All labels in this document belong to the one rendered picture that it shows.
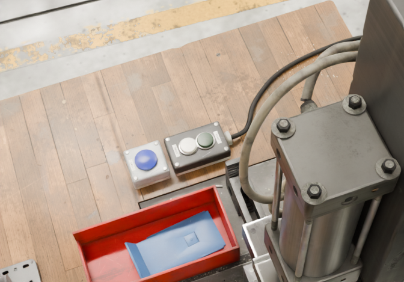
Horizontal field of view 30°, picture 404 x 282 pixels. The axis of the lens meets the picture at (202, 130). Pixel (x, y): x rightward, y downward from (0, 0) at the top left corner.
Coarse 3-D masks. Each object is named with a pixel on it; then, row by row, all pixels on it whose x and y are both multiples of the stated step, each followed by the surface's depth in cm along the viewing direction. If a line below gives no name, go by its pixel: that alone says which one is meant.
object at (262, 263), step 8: (248, 224) 104; (256, 224) 104; (264, 224) 104; (248, 232) 103; (256, 232) 103; (264, 232) 103; (248, 240) 103; (256, 240) 102; (248, 248) 104; (256, 248) 102; (264, 248) 102; (256, 256) 101; (264, 256) 97; (256, 264) 96; (264, 264) 96; (272, 264) 96; (256, 272) 97; (264, 272) 96; (272, 272) 96; (264, 280) 95; (272, 280) 95; (360, 280) 95
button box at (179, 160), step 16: (320, 48) 146; (288, 64) 145; (272, 80) 143; (256, 96) 141; (208, 128) 136; (176, 144) 135; (224, 144) 134; (176, 160) 133; (192, 160) 133; (208, 160) 134; (224, 160) 136
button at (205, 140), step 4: (204, 132) 135; (200, 136) 134; (204, 136) 134; (208, 136) 134; (212, 136) 134; (200, 140) 134; (204, 140) 134; (208, 140) 134; (212, 140) 134; (200, 144) 133; (204, 144) 133; (208, 144) 133
